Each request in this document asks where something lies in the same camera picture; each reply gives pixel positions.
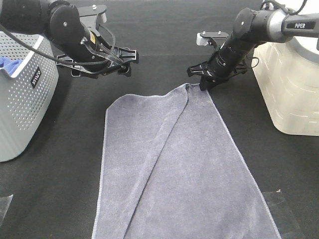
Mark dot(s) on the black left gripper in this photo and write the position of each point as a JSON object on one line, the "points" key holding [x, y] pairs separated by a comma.
{"points": [[101, 67]]}

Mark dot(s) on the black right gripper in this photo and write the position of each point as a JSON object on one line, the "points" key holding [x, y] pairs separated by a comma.
{"points": [[216, 71]]}

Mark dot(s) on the grey microfibre towel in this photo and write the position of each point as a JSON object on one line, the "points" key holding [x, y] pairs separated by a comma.
{"points": [[171, 170]]}

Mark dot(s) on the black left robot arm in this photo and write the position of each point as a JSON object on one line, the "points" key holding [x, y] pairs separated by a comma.
{"points": [[75, 31]]}

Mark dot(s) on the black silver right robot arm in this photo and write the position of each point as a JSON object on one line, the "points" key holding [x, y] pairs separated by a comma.
{"points": [[273, 22]]}

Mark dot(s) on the white storage bin grey rim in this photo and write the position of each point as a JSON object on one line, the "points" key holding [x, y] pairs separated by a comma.
{"points": [[288, 78]]}

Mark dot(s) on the grey perforated laundry basket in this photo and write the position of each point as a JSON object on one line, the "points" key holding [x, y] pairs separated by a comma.
{"points": [[25, 95]]}

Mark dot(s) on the blue cloth in basket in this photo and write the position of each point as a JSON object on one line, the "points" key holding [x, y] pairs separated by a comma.
{"points": [[9, 65]]}

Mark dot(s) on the black felt table mat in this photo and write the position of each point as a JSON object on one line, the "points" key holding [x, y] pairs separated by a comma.
{"points": [[54, 183]]}

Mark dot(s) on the right clear tape strip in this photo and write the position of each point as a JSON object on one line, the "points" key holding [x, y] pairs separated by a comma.
{"points": [[284, 219]]}

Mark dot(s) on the clear tape strip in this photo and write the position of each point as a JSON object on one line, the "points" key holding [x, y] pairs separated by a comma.
{"points": [[4, 206], [284, 219]]}

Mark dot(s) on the left clear tape strip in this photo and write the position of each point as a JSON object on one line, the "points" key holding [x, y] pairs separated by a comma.
{"points": [[4, 206]]}

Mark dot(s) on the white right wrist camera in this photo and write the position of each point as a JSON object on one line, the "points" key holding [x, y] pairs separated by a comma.
{"points": [[202, 41]]}

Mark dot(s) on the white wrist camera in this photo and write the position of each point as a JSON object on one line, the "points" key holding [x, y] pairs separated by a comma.
{"points": [[101, 18], [202, 41]]}

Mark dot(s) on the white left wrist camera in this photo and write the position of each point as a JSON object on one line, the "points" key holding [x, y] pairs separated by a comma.
{"points": [[101, 18]]}

